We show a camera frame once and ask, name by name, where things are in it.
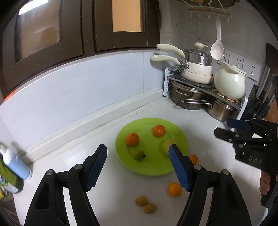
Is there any green dish soap bottle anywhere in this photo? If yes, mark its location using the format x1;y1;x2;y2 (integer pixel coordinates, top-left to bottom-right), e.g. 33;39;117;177
0;159;24;194

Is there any grey pot rack shelf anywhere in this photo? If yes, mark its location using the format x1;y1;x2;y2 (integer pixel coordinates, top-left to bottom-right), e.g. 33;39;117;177
163;66;248;120

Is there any person's right hand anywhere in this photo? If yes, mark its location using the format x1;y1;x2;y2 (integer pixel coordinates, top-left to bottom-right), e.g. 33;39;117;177
259;170;271;195

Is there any small green persimmon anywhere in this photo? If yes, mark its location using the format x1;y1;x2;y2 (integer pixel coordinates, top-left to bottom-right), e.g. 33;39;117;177
133;150;146;161

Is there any white ceramic kettle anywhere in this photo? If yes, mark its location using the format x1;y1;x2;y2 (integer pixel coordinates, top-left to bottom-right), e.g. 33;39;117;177
214;62;253;100

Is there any white wall socket panel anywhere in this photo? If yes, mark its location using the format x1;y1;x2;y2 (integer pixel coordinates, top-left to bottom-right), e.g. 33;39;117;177
218;50;261;82

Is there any large yellow-green pear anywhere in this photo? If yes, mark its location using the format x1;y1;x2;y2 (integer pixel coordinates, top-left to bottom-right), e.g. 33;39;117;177
161;139;179;157

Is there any white blue pump bottle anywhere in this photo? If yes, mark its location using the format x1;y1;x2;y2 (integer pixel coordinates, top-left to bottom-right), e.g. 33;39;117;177
1;144;32;180

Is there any large orange tangerine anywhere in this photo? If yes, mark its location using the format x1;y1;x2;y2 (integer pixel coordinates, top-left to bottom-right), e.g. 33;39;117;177
152;125;166;138

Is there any dark wooden window frame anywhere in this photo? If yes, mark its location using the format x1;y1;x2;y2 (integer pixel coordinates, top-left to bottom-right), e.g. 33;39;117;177
1;1;160;99

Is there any brown longan fruit front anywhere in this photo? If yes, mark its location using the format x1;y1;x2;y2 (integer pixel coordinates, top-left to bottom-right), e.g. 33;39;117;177
142;203;157;214

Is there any steel pot lower left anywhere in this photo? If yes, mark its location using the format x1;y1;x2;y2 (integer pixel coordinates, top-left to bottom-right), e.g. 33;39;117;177
170;81;212;111

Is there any green plate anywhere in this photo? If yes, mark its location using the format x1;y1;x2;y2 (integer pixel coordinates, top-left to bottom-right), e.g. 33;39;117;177
115;118;189;176

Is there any orange tangerine with stem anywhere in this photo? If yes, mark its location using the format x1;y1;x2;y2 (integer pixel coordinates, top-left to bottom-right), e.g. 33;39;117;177
125;133;140;146

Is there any wall hook rack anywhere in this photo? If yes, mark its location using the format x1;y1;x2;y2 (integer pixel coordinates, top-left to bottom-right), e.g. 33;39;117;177
184;2;232;22

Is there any steel pot lower right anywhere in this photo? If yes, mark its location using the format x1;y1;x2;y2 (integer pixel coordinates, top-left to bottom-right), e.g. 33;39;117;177
206;98;238;122

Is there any small orange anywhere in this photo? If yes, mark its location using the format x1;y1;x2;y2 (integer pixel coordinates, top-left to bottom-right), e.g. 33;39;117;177
189;154;199;164

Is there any steel pot with lid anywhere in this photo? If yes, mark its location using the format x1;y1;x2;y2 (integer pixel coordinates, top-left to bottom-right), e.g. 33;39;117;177
184;42;212;66

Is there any small orange tangerine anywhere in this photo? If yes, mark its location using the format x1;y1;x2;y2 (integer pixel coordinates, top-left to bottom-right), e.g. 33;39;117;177
168;182;182;197

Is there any white cream saucepan lower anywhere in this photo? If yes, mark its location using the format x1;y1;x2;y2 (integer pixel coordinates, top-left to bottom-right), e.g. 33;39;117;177
150;55;214;84

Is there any brown wooden cutting board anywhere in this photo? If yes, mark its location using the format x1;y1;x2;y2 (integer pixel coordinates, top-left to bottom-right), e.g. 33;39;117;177
265;43;278;76

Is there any brown longan fruit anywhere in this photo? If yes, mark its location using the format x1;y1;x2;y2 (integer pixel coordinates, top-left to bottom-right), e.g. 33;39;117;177
135;195;148;207
142;203;157;214

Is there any black knife block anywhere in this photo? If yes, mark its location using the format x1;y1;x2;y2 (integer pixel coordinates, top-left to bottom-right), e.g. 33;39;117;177
240;65;277;120

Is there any white ladle spoon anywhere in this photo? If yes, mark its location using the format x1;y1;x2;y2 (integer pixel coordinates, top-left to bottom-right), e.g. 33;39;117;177
210;19;225;60

